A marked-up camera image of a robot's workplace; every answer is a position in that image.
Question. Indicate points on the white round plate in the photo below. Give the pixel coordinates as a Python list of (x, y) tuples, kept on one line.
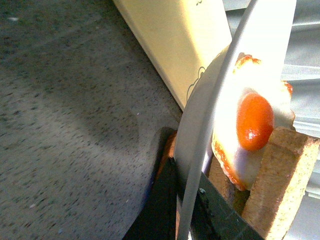
[(263, 32)]

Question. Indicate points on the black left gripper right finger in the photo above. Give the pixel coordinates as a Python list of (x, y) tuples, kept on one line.
[(214, 219)]

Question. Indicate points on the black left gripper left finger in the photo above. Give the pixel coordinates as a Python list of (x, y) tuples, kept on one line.
[(157, 219)]

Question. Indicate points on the brown wooden tray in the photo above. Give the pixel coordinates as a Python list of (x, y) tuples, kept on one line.
[(171, 144)]

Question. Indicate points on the bread slice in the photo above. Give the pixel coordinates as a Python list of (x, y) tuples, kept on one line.
[(234, 197), (276, 195)]

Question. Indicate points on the fried egg toy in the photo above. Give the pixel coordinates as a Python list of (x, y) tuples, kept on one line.
[(250, 108)]

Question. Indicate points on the yellow bear tray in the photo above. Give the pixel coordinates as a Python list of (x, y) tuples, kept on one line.
[(180, 37)]

